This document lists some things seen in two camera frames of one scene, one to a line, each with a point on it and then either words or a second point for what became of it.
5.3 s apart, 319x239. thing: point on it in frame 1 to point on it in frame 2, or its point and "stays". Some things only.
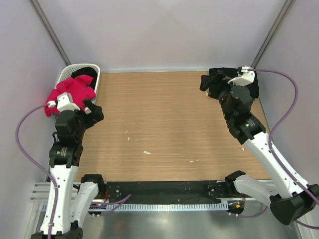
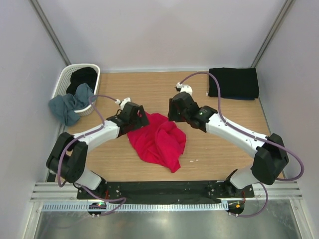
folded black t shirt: x=219 y=77 stays
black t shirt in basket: x=87 y=71 stays
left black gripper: x=94 y=116 to x=141 y=121
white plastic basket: x=65 y=72 stays
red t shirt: x=79 y=89 to x=162 y=142
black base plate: x=170 y=190 stays
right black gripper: x=218 y=78 to x=172 y=115
